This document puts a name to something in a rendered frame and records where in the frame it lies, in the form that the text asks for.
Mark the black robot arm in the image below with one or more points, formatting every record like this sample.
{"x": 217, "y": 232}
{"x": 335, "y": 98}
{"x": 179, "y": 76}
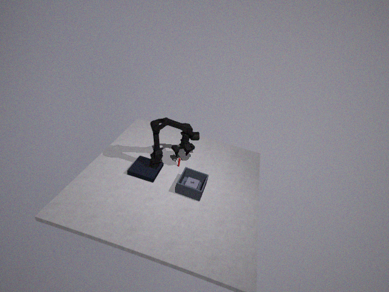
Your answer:
{"x": 187, "y": 134}

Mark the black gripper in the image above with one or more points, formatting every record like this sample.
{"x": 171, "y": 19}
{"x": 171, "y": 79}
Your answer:
{"x": 175, "y": 148}

